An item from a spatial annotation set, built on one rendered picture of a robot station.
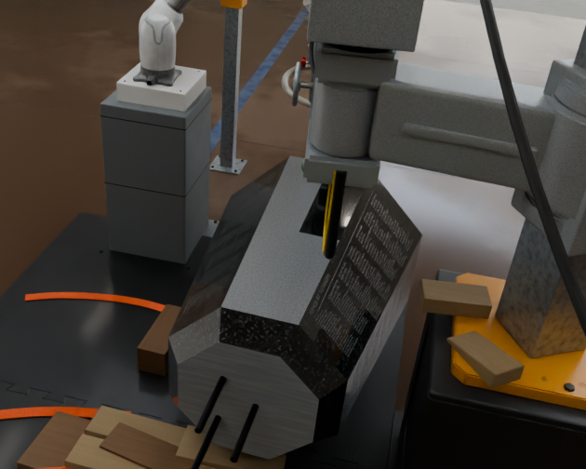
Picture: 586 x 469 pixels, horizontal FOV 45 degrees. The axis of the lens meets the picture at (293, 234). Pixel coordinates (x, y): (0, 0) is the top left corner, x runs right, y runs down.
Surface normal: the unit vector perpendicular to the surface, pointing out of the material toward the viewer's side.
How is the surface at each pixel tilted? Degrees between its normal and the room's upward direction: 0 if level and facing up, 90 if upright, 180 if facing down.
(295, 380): 90
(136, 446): 0
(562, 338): 90
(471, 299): 0
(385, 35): 90
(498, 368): 11
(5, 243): 0
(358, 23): 90
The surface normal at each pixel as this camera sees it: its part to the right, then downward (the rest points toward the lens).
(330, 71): -0.06, 0.54
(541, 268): -0.95, 0.10
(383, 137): -0.29, 0.50
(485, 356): 0.00, -0.92
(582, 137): -0.70, 0.33
